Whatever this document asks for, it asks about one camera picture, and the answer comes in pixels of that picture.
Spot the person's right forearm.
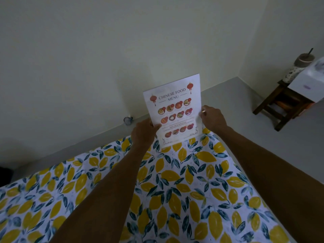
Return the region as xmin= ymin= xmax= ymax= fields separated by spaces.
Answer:
xmin=216 ymin=126 xmax=324 ymax=243

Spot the white box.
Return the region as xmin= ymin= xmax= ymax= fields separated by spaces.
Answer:
xmin=288 ymin=57 xmax=324 ymax=103

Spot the dark wooden stool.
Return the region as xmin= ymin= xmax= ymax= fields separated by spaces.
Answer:
xmin=253 ymin=80 xmax=315 ymax=132

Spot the white food menu card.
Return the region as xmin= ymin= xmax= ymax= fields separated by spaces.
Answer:
xmin=143 ymin=74 xmax=203 ymax=149

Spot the person's right hand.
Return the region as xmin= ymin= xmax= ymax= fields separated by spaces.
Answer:
xmin=200 ymin=105 xmax=228 ymax=134

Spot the person's left forearm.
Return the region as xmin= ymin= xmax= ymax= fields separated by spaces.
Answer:
xmin=49 ymin=143 xmax=152 ymax=243

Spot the yellow leaf print tablecloth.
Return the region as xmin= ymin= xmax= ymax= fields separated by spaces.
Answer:
xmin=0 ymin=128 xmax=296 ymax=243

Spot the person's left hand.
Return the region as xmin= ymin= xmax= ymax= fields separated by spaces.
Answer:
xmin=131 ymin=117 xmax=161 ymax=150

